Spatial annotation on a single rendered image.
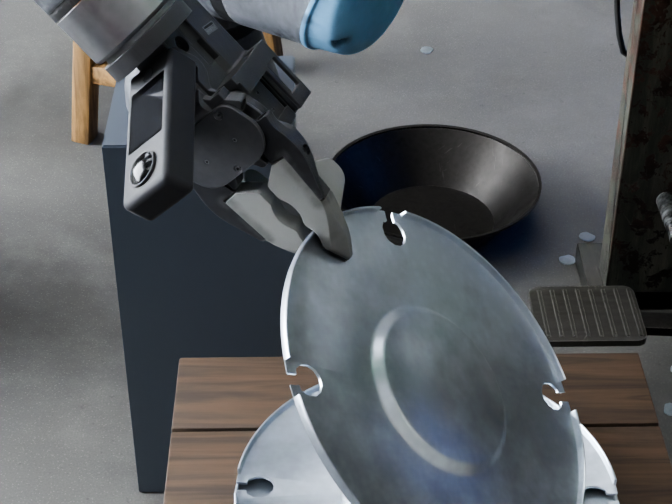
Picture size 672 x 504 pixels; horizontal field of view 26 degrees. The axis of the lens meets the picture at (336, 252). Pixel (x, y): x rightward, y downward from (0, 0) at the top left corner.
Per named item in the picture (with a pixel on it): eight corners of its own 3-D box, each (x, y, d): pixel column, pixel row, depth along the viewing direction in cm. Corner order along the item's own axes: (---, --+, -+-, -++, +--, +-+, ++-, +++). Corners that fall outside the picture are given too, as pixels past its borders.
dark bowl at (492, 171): (326, 284, 194) (325, 241, 190) (324, 165, 218) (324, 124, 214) (551, 282, 194) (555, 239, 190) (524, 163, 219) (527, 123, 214)
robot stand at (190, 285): (138, 493, 162) (100, 146, 136) (152, 387, 176) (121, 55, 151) (300, 491, 162) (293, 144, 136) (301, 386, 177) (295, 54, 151)
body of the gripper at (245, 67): (321, 96, 104) (203, -29, 101) (282, 156, 97) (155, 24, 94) (252, 149, 108) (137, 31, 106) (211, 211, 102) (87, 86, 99)
